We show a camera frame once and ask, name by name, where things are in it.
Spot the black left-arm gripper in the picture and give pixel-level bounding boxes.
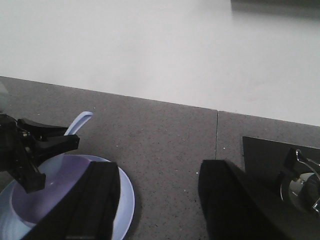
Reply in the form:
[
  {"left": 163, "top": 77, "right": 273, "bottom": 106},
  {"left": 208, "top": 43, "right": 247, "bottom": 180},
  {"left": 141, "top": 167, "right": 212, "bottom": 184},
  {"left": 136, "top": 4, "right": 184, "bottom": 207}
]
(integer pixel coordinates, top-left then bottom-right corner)
[{"left": 0, "top": 113, "right": 80, "bottom": 193}]

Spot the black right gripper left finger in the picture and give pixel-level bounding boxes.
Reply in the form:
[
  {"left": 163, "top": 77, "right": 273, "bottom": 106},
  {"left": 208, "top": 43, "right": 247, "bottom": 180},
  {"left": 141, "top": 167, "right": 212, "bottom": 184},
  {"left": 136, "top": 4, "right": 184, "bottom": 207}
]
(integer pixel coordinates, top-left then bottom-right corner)
[{"left": 23, "top": 161, "right": 120, "bottom": 240}]

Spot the black glass gas hob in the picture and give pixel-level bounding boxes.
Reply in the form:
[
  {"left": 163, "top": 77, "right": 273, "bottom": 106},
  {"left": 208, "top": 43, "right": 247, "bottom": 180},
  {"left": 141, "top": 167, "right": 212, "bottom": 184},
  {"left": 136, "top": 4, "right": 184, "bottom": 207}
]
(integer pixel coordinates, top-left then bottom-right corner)
[{"left": 242, "top": 136, "right": 320, "bottom": 240}]

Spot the light blue plastic spoon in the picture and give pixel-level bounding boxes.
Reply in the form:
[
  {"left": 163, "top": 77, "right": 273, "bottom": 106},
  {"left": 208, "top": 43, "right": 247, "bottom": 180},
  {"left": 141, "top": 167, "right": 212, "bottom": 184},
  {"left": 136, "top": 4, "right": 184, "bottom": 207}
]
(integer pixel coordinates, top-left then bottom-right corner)
[{"left": 64, "top": 111, "right": 94, "bottom": 136}]

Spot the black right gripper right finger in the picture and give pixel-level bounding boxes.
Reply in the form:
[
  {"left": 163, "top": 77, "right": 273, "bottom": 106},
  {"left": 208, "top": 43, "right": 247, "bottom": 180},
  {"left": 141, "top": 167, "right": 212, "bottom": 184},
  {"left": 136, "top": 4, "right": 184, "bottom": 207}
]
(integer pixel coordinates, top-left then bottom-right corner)
[{"left": 198, "top": 160, "right": 300, "bottom": 240}]

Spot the purple plastic bowl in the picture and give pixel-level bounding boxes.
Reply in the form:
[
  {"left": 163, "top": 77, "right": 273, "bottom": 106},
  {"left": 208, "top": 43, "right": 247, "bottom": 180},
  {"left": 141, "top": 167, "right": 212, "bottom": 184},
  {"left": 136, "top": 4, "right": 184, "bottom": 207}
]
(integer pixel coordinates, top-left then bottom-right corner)
[{"left": 10, "top": 154, "right": 94, "bottom": 224}]

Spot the light blue plate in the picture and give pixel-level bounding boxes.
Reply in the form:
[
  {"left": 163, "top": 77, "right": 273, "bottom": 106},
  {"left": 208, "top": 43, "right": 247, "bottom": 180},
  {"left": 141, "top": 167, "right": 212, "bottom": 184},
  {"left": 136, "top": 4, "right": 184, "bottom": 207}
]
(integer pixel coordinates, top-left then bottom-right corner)
[{"left": 0, "top": 154, "right": 135, "bottom": 240}]

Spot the chrome burner pan support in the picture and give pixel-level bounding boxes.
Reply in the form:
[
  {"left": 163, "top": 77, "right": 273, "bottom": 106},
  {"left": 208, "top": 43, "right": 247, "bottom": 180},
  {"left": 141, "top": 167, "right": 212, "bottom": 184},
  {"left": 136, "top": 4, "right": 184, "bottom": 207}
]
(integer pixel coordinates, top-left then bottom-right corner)
[{"left": 279, "top": 148, "right": 320, "bottom": 218}]

